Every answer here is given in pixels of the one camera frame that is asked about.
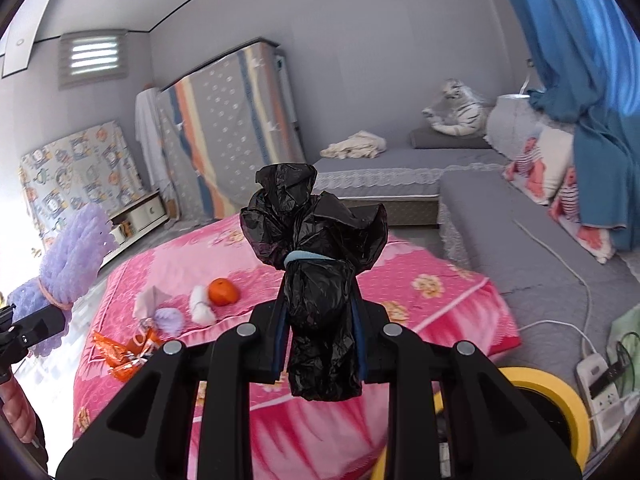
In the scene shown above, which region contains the white tiger plush toy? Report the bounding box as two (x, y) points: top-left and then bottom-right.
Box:
(422, 78), (488, 137)

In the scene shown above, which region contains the mandarin orange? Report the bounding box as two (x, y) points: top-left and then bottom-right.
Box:
(207, 278), (240, 307)

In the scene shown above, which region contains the pink floral blanket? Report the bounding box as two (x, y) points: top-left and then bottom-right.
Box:
(72, 212), (521, 480)

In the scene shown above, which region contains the small purple foam net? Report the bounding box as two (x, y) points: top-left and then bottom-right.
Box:
(152, 306), (185, 335)

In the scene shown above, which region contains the light green plastic item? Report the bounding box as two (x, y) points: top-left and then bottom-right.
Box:
(610, 305), (640, 376)

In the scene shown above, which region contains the blue curtain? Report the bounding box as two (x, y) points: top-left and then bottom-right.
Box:
(490, 0), (640, 253)

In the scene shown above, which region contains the grey mattress with lace trim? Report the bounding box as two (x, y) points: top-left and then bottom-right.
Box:
(440, 170), (640, 411)
(312, 147), (508, 211)

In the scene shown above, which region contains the cartoon print pillow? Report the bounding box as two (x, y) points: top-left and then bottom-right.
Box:
(547, 167), (618, 265)
(502, 125), (576, 206)

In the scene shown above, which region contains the person's left hand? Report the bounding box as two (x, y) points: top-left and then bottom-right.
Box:
(0, 377), (38, 443)

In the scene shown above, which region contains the yellow tape roll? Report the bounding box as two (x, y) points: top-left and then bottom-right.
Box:
(372, 366), (591, 480)

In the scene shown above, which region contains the white hanging cloth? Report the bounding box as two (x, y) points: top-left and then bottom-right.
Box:
(135, 87), (176, 201)

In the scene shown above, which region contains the black charger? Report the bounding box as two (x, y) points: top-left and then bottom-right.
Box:
(590, 365), (621, 401)

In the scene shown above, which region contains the white power strip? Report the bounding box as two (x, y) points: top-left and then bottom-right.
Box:
(575, 352), (631, 441)

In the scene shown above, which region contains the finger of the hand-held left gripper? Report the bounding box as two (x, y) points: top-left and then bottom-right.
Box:
(10, 304), (67, 350)

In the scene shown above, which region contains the thick white cable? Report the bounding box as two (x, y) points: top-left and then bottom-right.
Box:
(512, 217), (598, 358)

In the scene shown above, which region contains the beige crumpled cloth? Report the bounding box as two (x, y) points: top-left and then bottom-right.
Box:
(320, 131), (387, 158)

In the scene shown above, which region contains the cartoon print sheet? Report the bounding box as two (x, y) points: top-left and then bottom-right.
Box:
(20, 120), (146, 251)

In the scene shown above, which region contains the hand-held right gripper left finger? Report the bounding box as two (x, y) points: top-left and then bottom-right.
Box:
(55, 302), (291, 480)

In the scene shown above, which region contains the window blind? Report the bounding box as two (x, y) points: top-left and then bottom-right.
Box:
(60, 30), (128, 88)

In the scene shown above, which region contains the orange snack wrapper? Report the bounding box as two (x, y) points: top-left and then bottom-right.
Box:
(91, 327), (166, 382)

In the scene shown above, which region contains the grey cushion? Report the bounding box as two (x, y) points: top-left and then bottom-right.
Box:
(409, 126), (493, 150)

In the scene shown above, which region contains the black plastic bag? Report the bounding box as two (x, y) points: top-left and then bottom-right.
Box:
(240, 162), (390, 401)

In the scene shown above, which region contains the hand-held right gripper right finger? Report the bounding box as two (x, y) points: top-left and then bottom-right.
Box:
(350, 300), (583, 480)

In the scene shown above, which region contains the white tv cabinet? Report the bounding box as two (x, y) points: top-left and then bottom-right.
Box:
(107, 190), (168, 256)

